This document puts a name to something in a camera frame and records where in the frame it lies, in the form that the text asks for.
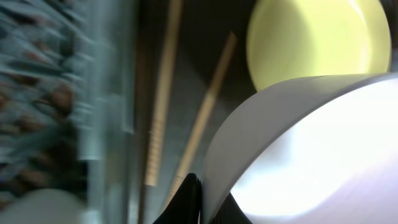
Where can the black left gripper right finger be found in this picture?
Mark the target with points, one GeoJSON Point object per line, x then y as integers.
{"type": "Point", "coordinates": [230, 213]}

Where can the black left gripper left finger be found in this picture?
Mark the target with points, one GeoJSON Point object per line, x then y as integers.
{"type": "Point", "coordinates": [185, 206]}

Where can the pink bowl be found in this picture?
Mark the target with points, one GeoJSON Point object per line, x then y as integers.
{"type": "Point", "coordinates": [309, 150]}

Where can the white cup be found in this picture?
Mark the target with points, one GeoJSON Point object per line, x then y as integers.
{"type": "Point", "coordinates": [45, 206]}

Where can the yellow plate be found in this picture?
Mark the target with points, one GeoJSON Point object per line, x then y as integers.
{"type": "Point", "coordinates": [289, 39]}

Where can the right wooden chopstick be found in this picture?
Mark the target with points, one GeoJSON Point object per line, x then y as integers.
{"type": "Point", "coordinates": [203, 115]}

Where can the wooden chopstick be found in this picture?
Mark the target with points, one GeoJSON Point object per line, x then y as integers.
{"type": "Point", "coordinates": [163, 90]}
{"type": "Point", "coordinates": [203, 115]}

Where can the grey plastic dish rack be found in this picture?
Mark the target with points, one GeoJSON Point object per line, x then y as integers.
{"type": "Point", "coordinates": [67, 85]}

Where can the dark brown serving tray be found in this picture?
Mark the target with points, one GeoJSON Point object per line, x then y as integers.
{"type": "Point", "coordinates": [203, 30]}

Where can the left wooden chopstick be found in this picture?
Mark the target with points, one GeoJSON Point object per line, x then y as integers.
{"type": "Point", "coordinates": [163, 90]}

